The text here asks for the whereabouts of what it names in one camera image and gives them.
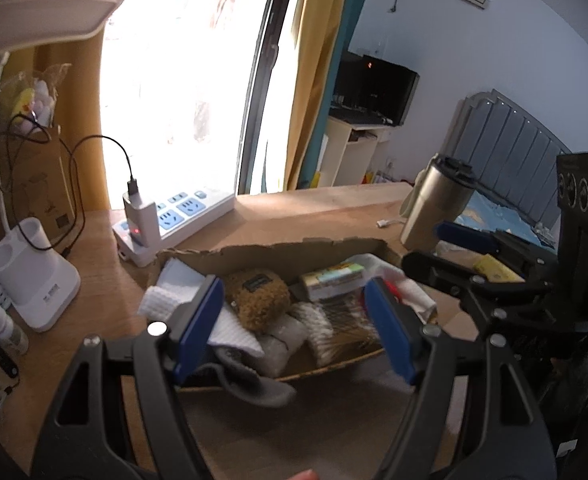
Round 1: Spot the grey sock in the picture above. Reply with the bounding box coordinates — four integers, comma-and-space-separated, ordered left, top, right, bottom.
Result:
186, 347, 296, 408

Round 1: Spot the white sock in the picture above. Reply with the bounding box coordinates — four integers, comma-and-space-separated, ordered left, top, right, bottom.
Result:
138, 258, 265, 358

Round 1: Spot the brown plush keychain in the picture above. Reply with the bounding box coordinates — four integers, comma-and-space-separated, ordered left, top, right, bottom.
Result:
222, 269, 292, 333

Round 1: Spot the cotton swab bag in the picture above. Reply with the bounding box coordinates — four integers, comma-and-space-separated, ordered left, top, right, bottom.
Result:
291, 292, 381, 367

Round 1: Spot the red spiderman plush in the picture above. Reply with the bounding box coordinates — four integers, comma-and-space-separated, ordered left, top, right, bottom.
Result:
384, 281, 402, 304

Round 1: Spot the person's thumb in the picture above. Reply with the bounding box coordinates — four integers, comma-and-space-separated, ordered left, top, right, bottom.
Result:
288, 469, 319, 480

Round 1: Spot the yellow tissue pack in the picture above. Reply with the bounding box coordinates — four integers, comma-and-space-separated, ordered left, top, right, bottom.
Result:
472, 255, 525, 283

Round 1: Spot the steel thermos tumbler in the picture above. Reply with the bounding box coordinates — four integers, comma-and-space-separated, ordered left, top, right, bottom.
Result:
399, 154, 476, 252

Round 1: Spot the white towel cloth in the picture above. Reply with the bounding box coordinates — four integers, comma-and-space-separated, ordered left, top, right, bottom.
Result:
346, 254, 436, 323

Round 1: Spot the grey bed headboard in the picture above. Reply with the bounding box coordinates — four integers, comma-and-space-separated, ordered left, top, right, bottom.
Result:
443, 90, 570, 229

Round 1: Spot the bubble wrap piece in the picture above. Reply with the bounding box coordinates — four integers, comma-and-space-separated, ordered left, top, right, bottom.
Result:
252, 314, 308, 378

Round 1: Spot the white charger adapter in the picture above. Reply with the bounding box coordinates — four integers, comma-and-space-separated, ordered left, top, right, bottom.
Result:
123, 193, 160, 248

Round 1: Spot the white power strip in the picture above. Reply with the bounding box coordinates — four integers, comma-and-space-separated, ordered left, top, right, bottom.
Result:
112, 191, 236, 268

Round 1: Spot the brown cardboard box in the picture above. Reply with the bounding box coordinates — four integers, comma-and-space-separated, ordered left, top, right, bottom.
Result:
138, 237, 436, 396

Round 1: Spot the white tv cabinet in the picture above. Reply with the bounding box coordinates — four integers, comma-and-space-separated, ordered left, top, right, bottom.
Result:
317, 117, 393, 188

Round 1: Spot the white pill bottle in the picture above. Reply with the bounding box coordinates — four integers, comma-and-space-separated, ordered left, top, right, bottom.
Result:
0, 307, 28, 354

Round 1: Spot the black television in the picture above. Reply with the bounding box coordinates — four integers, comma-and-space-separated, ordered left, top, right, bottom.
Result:
329, 51, 420, 127

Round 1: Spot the brown cardboard package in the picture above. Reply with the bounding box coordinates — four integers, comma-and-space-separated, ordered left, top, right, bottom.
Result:
0, 128, 74, 242

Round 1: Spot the clear plastic toy bag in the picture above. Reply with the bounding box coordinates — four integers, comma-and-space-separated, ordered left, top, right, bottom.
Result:
0, 63, 72, 134

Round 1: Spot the yellow curtain right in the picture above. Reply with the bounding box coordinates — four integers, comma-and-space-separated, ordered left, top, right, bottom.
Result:
283, 0, 345, 191

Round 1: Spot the white desk lamp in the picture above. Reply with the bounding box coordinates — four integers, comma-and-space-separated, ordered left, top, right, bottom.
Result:
0, 0, 126, 334

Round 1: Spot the black charger cable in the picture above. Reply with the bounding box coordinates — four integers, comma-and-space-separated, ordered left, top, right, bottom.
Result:
0, 112, 140, 256

